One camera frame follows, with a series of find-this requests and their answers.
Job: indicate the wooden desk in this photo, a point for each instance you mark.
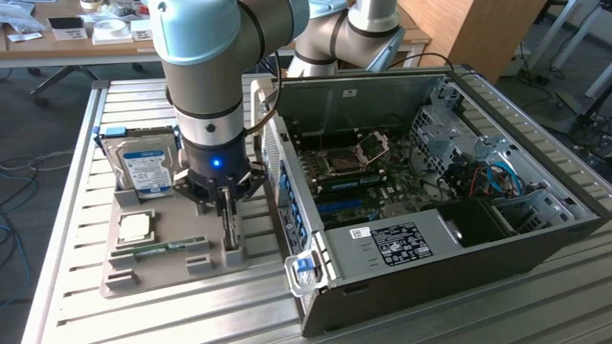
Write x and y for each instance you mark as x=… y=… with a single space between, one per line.
x=49 y=48

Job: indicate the green RAM stick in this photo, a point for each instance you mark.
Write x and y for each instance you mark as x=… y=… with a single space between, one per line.
x=158 y=247

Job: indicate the CPU socket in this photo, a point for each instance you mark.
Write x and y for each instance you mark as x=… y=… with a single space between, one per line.
x=343 y=163

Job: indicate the flat white box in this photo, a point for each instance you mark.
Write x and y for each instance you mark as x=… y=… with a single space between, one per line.
x=113 y=40

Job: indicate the clear plastic bag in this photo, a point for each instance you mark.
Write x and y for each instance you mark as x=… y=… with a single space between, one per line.
x=19 y=16

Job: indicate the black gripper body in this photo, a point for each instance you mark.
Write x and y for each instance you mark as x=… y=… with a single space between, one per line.
x=210 y=157

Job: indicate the graphics card with metal bracket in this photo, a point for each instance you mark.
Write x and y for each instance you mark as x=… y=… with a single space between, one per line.
x=229 y=229

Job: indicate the green motherboard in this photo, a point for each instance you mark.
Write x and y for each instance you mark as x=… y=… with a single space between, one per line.
x=397 y=186

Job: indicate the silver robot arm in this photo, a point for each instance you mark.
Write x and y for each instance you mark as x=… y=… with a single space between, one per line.
x=206 y=71

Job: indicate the small white labelled box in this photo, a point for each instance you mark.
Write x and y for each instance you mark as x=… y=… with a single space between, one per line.
x=139 y=32

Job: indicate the hard disk in blue caddy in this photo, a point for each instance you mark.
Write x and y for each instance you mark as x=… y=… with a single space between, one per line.
x=143 y=168

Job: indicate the grey parts rack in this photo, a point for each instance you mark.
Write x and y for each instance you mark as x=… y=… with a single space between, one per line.
x=182 y=229

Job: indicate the silver CPU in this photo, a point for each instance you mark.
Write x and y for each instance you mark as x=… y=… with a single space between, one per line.
x=135 y=227

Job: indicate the white paper slip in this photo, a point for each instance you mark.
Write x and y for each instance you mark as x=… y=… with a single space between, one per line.
x=25 y=37

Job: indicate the white tape roll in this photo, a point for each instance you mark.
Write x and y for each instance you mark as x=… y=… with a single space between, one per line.
x=111 y=27

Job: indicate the open grey PC case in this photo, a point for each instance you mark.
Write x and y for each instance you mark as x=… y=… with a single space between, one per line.
x=430 y=272

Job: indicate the metal disk bay cage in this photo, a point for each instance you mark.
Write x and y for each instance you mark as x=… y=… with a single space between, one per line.
x=454 y=143

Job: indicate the blue expansion slot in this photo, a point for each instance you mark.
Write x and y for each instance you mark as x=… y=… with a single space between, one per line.
x=341 y=206

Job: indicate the grey power supply unit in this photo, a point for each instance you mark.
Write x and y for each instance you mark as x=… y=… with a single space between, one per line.
x=359 y=251

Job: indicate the metal socket cover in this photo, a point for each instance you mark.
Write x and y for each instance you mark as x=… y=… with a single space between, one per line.
x=375 y=145

